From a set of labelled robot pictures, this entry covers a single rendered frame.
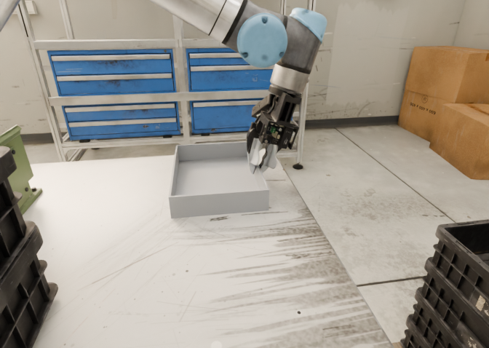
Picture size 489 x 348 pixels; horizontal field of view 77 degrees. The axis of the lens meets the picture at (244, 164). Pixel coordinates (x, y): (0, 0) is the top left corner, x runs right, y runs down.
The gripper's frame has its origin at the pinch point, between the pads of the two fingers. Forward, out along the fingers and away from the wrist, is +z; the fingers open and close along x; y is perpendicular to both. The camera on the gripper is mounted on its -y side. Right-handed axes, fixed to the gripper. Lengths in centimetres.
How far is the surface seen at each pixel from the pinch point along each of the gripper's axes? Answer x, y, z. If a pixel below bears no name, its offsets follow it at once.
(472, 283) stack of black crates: 46, 27, 7
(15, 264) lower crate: -38, 34, 2
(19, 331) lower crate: -36, 37, 9
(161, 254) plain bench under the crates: -20.6, 22.2, 9.4
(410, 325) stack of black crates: 54, 17, 33
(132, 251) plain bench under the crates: -25.2, 20.4, 10.8
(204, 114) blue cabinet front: 8, -141, 27
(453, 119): 197, -128, -16
